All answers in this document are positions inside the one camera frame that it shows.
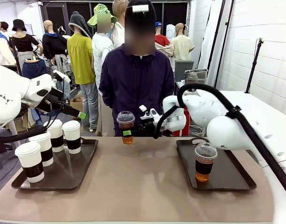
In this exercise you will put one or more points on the red box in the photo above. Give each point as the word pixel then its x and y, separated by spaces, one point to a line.
pixel 180 133

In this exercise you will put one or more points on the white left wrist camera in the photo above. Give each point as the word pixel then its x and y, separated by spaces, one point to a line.
pixel 63 76

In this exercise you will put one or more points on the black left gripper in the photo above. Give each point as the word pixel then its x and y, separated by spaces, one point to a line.
pixel 61 105

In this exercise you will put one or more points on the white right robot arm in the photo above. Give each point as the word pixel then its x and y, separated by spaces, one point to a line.
pixel 217 130

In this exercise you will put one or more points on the mannequin blue white top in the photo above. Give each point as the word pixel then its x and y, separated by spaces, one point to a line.
pixel 0 49

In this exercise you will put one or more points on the mannequin yellow top grey jeans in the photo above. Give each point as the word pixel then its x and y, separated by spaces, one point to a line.
pixel 81 58

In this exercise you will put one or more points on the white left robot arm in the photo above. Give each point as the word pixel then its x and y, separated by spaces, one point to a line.
pixel 7 100

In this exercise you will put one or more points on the white paper cup black sleeve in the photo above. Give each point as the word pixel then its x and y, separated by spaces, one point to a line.
pixel 43 149
pixel 72 136
pixel 30 161
pixel 55 135

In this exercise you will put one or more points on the metal container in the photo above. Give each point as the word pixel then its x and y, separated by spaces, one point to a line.
pixel 202 73

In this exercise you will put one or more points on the mannequin pale yellow shirt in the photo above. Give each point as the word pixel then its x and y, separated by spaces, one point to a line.
pixel 182 46

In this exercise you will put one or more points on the grey cabinet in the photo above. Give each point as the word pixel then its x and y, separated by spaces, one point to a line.
pixel 183 67

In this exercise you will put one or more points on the mannequin black hat black top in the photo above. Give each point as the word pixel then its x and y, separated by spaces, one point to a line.
pixel 23 43

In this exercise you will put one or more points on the mannequin black jacket blue hood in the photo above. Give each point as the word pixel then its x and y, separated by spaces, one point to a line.
pixel 54 44

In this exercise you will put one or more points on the dark brown serving tray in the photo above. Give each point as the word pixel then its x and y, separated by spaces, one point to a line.
pixel 229 170
pixel 70 168

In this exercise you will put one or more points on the black tripod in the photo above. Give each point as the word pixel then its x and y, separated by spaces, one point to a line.
pixel 252 67

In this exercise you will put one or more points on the person in navy jacket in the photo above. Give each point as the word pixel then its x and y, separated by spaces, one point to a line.
pixel 135 81

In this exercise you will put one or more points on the mannequin blue cap red top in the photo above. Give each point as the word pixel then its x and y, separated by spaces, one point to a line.
pixel 162 40

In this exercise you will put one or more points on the cardboard box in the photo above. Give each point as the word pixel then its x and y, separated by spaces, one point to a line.
pixel 77 106

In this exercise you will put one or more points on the glass jar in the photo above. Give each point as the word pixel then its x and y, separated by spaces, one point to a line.
pixel 192 79

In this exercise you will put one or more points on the clear iced coffee cup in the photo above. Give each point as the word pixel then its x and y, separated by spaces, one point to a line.
pixel 126 123
pixel 205 161

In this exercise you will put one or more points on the denim skirt torso form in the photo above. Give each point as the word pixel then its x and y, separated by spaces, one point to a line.
pixel 34 68

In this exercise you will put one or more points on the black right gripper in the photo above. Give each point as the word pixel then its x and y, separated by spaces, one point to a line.
pixel 146 128

